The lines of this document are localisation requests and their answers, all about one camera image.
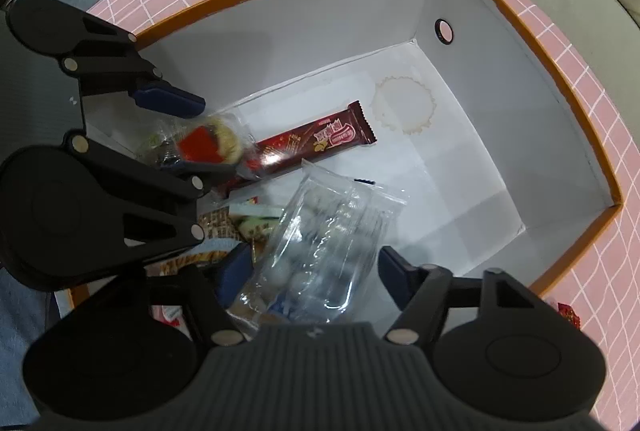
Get person's left leg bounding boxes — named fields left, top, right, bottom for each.
left=0, top=268, right=68, bottom=412

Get orange printed peanut packet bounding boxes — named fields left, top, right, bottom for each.
left=160, top=196, right=281, bottom=282

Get red biscuit packet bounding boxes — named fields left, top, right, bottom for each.
left=556, top=302, right=582, bottom=328

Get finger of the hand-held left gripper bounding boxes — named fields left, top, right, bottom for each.
left=61, top=16, right=207, bottom=119
left=62, top=129, right=237, bottom=257

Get clear bag of white candies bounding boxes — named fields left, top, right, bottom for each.
left=227, top=161, right=408, bottom=327

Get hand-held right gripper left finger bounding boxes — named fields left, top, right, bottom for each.
left=70, top=242, right=253, bottom=348

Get orange cardboard box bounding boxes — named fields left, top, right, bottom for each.
left=67, top=0, right=625, bottom=312

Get clear pastry packet red label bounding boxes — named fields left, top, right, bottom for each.
left=137, top=111, right=256, bottom=182

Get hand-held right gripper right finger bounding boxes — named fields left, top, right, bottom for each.
left=377, top=246, right=588, bottom=347

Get dark red chocolate bar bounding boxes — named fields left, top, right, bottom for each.
left=220, top=101, right=377, bottom=196

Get pink checked tablecloth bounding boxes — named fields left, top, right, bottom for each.
left=85, top=0, right=640, bottom=431

